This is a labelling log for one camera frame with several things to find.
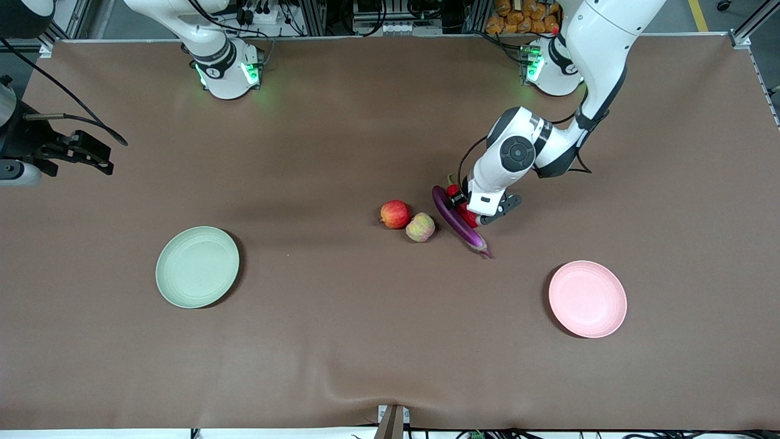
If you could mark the pink round plate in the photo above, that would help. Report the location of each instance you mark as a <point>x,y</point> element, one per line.
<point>587,299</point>

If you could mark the orange packaged goods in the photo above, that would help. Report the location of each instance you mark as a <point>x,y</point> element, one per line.
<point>518,15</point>

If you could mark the red chili pepper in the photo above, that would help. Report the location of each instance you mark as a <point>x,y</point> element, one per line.
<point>466,214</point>

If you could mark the pale green round plate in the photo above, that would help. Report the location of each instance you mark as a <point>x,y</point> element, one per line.
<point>197,267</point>

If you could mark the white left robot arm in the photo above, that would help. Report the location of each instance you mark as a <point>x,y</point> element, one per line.
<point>600,55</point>

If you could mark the red apple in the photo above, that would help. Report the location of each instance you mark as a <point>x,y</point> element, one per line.
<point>395,214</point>

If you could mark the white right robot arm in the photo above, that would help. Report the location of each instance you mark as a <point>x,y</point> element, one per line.
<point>225,67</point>

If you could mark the brown table cloth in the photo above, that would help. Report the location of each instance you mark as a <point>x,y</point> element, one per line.
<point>341,341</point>

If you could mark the metal mount bracket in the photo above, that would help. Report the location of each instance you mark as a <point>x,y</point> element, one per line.
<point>393,422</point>

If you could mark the yellow-green apple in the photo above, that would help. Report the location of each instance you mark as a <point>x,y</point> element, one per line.
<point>420,227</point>

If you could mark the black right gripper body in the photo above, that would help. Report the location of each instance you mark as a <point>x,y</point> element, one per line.
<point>31,141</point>

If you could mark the purple eggplant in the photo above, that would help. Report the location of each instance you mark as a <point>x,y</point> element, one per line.
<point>454,222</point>

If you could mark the white power strip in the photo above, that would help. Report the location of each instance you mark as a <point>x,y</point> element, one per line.
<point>259,15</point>

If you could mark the aluminium frame post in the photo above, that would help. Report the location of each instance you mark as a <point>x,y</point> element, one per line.
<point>752,24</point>

